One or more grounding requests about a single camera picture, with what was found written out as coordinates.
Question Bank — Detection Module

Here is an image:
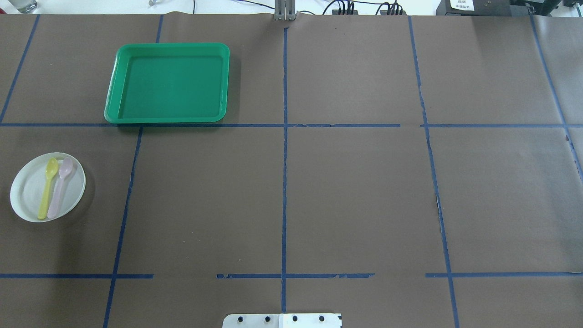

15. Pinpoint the pink plastic spoon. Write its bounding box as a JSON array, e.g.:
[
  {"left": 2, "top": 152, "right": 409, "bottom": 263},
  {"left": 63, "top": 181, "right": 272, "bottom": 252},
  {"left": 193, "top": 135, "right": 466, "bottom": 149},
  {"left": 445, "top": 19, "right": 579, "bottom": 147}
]
[{"left": 46, "top": 157, "right": 75, "bottom": 219}]

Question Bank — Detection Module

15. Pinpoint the yellow plastic spoon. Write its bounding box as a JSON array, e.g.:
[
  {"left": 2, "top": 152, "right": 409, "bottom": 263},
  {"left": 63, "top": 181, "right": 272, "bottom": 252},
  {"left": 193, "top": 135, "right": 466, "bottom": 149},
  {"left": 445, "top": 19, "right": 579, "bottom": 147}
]
[{"left": 37, "top": 157, "right": 60, "bottom": 220}]

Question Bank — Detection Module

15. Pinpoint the white round plate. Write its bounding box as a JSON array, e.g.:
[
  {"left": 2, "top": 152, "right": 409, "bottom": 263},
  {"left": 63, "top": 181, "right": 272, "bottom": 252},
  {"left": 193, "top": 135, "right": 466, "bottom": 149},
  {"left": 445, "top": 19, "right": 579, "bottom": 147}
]
[{"left": 10, "top": 152, "right": 86, "bottom": 223}]

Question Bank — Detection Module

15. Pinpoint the green plastic tray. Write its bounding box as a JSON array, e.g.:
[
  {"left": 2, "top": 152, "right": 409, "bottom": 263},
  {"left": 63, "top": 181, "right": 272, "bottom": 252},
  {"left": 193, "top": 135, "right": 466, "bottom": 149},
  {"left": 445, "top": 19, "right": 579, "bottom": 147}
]
[{"left": 103, "top": 43, "right": 230, "bottom": 124}]

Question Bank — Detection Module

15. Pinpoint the far orange black connector block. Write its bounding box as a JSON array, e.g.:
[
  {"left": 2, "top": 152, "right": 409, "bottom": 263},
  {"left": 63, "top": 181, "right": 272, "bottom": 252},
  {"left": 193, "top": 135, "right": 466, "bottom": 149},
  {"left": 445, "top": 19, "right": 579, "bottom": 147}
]
[{"left": 322, "top": 0, "right": 358, "bottom": 16}]

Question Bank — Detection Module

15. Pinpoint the orange black connector block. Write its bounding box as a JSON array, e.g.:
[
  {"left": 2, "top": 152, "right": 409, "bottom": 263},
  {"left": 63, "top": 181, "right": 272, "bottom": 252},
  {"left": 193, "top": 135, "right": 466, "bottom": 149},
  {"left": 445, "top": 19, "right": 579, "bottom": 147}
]
[
  {"left": 375, "top": 0, "right": 406, "bottom": 16},
  {"left": 322, "top": 0, "right": 358, "bottom": 16}
]

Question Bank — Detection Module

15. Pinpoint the near orange black connector block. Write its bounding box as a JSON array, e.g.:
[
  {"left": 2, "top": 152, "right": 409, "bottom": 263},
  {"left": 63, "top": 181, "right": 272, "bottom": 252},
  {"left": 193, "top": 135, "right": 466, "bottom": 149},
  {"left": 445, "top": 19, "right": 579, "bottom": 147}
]
[{"left": 375, "top": 0, "right": 406, "bottom": 16}]

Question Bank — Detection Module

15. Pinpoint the black desktop computer box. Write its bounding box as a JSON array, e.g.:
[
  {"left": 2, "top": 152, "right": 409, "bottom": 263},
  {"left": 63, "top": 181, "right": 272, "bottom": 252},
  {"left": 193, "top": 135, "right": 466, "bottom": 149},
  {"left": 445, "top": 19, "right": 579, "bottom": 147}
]
[{"left": 435, "top": 0, "right": 530, "bottom": 17}]

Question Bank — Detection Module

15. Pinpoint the aluminium frame post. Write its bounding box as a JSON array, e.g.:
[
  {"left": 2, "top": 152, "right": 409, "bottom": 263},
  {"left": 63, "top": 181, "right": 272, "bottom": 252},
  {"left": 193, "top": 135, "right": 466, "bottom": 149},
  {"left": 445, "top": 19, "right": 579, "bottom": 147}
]
[{"left": 274, "top": 0, "right": 297, "bottom": 21}]

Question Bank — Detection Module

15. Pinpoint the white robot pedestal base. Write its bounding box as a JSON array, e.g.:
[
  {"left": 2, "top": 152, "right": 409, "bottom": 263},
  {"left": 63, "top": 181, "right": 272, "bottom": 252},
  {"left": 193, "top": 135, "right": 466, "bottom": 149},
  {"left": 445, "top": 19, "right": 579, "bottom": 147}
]
[{"left": 222, "top": 313, "right": 343, "bottom": 328}]

